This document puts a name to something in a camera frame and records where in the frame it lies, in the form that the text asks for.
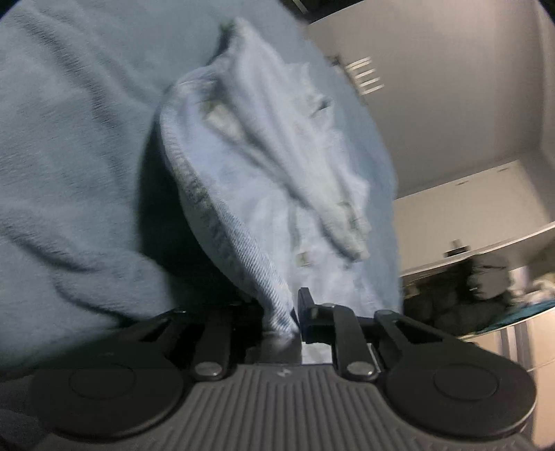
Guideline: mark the light blue denim jeans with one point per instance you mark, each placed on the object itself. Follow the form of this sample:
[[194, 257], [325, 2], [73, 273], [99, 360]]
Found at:
[[277, 193]]

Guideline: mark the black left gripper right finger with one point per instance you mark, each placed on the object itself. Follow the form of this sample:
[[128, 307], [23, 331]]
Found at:
[[362, 347]]

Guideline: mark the dark clothes pile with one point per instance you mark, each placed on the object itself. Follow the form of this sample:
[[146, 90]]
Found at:
[[466, 298]]

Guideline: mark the blue fleece bed blanket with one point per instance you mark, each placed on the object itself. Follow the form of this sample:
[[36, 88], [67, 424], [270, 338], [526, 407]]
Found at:
[[92, 234]]

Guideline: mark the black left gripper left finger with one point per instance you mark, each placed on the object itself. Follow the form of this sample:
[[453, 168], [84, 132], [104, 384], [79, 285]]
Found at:
[[195, 343]]

